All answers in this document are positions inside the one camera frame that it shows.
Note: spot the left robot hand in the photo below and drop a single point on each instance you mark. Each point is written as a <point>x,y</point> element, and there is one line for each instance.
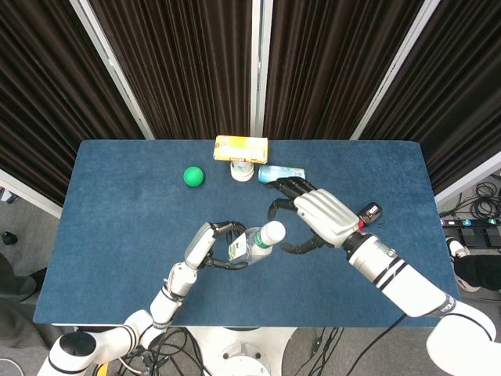
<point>199,246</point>

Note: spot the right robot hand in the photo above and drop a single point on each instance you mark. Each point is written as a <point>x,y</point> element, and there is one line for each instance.
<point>325,213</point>

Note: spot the transparent plastic water bottle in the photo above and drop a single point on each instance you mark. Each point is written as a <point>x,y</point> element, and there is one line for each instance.
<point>258,248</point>

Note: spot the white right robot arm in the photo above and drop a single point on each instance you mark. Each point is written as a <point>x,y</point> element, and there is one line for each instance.
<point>407,284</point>

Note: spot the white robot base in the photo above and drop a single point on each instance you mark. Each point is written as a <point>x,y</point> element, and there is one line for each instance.
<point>238,348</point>

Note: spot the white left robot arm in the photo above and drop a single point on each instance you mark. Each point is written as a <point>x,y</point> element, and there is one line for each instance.
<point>164,305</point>

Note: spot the small black red device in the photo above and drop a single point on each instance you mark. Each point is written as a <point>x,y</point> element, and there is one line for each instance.
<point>371,212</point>

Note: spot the blue table cloth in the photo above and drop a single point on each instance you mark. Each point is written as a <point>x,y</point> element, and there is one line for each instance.
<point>137,235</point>

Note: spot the light blue packet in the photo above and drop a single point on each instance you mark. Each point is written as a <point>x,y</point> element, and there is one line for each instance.
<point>274,172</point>

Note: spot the green rubber ball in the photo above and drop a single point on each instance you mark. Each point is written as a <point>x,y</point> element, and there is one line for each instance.
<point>193,176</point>

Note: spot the stacked white paper cups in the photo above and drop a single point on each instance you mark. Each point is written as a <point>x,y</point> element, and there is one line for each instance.
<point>241,172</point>

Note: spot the yellow snack box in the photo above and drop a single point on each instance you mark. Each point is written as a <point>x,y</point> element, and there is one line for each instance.
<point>240,149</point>

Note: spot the white shoe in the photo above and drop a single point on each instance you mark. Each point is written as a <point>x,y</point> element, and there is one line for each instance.
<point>456,248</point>

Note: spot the dark pleated curtain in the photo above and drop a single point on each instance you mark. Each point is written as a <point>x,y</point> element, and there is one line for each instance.
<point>458,86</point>
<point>47,98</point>
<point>184,66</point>
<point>329,66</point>

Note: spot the black foot pedals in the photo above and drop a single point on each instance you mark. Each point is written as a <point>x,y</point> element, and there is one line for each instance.
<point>479,237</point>

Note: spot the white partition frame rail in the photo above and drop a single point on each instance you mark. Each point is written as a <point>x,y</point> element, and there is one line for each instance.
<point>469,176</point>
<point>27,194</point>

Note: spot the white partition frame post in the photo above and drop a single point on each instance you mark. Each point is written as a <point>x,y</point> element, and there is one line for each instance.
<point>391,70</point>
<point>113,70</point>
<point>260,66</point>

